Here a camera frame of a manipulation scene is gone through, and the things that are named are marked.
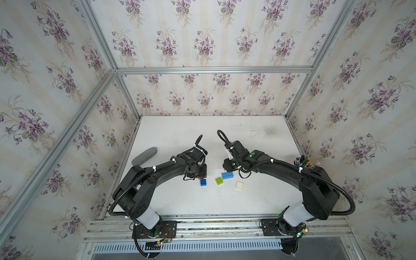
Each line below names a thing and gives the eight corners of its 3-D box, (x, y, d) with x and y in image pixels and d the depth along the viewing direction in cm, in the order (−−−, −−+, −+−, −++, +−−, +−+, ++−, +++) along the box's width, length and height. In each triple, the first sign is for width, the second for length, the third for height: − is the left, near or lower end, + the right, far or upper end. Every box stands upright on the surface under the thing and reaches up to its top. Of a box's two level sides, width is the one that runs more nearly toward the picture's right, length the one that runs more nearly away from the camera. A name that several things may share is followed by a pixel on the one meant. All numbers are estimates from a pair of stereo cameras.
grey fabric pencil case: (131, 163, 96) (130, 161, 94) (154, 147, 103) (153, 145, 101) (135, 167, 94) (133, 165, 92) (158, 151, 101) (157, 149, 99)
